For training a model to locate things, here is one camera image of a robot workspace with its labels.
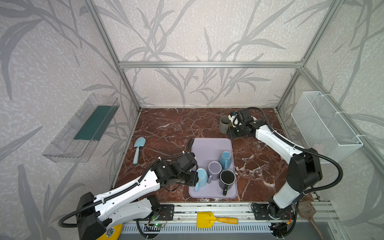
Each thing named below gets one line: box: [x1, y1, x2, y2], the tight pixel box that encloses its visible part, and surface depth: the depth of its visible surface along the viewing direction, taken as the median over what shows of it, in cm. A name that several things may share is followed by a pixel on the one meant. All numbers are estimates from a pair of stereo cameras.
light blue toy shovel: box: [133, 137, 146, 165], surface depth 98 cm
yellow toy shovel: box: [196, 211, 239, 228], surface depth 72 cm
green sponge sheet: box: [73, 105, 120, 141], surface depth 70 cm
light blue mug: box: [194, 168, 209, 192], surface depth 78 cm
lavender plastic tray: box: [188, 178, 238, 199], surface depth 81 cm
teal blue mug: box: [219, 151, 232, 170], surface depth 84 cm
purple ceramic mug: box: [207, 161, 222, 184], surface depth 82 cm
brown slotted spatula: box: [298, 193, 324, 240], surface depth 75 cm
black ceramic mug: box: [219, 169, 236, 197], surface depth 77 cm
